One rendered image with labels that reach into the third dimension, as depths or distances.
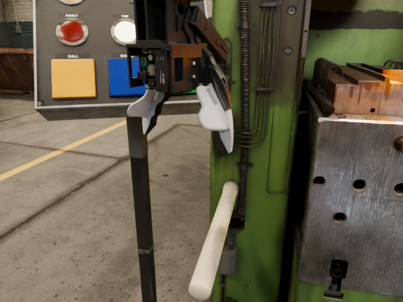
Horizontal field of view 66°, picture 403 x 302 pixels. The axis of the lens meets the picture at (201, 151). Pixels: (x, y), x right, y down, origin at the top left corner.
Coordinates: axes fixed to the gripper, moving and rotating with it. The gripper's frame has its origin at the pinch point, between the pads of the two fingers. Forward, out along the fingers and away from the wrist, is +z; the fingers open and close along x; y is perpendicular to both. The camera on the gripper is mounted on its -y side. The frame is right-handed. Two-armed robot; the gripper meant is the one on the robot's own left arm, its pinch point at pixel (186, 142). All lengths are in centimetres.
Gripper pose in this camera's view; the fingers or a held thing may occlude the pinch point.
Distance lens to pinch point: 45.4
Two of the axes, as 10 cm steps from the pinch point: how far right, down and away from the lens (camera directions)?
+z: 0.0, 9.4, 3.4
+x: 8.3, 1.9, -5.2
